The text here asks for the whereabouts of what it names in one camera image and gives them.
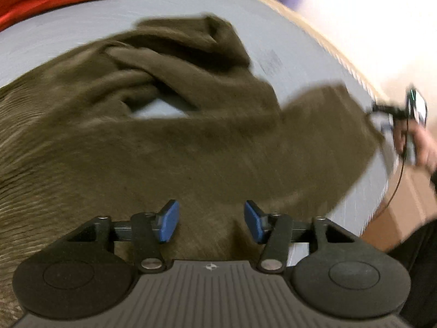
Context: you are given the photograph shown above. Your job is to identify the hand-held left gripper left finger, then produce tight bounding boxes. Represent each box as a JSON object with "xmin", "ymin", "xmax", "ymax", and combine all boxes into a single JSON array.
[{"xmin": 63, "ymin": 200, "xmax": 181, "ymax": 274}]

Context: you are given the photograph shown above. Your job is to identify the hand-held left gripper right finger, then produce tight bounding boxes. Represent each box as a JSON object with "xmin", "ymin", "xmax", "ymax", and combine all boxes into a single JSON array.
[{"xmin": 243, "ymin": 200, "xmax": 358, "ymax": 274}]

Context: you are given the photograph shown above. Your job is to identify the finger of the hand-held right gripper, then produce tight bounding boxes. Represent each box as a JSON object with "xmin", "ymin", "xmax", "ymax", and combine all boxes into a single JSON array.
[{"xmin": 371, "ymin": 103, "xmax": 408, "ymax": 118}]

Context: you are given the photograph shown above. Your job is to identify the olive corduroy pants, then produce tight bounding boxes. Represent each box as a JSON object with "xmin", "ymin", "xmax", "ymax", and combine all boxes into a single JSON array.
[{"xmin": 0, "ymin": 14, "xmax": 387, "ymax": 328}]

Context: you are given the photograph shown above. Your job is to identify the person's right hand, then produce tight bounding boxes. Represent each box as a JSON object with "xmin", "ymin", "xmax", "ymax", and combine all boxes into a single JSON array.
[{"xmin": 392, "ymin": 122, "xmax": 437, "ymax": 175}]

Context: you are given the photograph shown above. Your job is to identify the grey bed mat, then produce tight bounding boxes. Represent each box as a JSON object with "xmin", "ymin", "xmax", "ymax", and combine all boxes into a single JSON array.
[{"xmin": 0, "ymin": 0, "xmax": 393, "ymax": 241}]

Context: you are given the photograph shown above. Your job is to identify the thin black cable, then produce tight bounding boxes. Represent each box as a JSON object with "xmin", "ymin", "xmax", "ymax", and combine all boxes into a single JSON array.
[{"xmin": 375, "ymin": 118, "xmax": 410, "ymax": 218}]

